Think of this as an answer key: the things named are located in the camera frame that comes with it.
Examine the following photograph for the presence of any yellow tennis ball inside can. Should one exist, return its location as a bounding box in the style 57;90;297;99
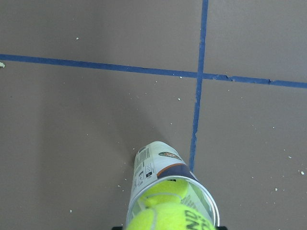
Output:
139;179;189;207

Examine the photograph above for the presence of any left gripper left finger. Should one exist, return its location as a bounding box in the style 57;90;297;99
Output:
112;226;124;230

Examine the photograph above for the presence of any yellow tennis ball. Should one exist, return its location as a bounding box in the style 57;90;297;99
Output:
126;203;215;230
139;179;189;207

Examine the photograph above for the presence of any clear Wilson tennis ball can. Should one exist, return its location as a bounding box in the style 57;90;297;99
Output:
126;141;220;226

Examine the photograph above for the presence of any brown paper table cover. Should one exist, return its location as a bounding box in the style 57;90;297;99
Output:
0;0;307;230

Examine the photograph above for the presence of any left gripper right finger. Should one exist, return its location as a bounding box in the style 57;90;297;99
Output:
215;226;227;230

